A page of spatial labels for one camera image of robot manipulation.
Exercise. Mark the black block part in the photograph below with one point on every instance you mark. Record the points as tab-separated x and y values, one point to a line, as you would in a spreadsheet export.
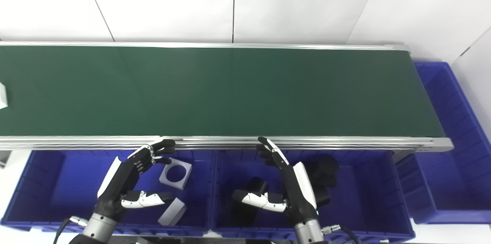
324	171

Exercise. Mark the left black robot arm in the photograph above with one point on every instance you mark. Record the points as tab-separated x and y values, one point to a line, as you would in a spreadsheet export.
98	230

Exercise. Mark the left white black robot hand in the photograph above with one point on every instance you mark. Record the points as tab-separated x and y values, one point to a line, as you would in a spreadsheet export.
126	175

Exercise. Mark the white block part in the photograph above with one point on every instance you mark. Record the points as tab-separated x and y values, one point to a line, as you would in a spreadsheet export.
172	211

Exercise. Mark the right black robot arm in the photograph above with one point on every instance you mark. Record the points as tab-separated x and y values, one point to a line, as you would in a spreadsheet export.
308	233

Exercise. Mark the white square part with hole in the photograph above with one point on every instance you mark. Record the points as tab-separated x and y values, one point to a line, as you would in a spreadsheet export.
3	96
181	184

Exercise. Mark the blue plastic bin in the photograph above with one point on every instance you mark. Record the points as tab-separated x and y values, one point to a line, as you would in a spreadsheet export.
364	198
452	182
57	190

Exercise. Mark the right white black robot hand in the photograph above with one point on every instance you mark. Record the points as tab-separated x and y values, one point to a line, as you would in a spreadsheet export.
297	190

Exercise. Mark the green conveyor belt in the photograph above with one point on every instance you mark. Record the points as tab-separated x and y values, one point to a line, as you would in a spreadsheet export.
230	143
230	90

